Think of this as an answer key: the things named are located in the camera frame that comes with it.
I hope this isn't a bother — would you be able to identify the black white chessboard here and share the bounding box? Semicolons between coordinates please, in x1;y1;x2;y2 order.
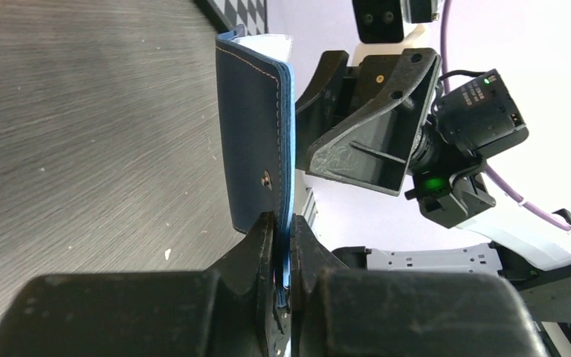
193;0;268;35

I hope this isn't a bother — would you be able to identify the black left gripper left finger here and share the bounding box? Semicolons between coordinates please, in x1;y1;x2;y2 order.
0;212;274;356

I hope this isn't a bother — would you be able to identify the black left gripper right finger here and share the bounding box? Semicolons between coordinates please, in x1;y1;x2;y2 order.
290;216;547;356

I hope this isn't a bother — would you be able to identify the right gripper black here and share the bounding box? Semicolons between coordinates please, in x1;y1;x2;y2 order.
296;48;529;228

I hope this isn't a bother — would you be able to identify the blue leather card holder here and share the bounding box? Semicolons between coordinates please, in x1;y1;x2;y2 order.
215;24;296;307

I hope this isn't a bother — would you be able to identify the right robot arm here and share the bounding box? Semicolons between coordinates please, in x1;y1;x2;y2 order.
296;48;571;324

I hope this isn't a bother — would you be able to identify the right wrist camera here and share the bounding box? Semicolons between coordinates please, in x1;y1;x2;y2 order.
352;0;442;51

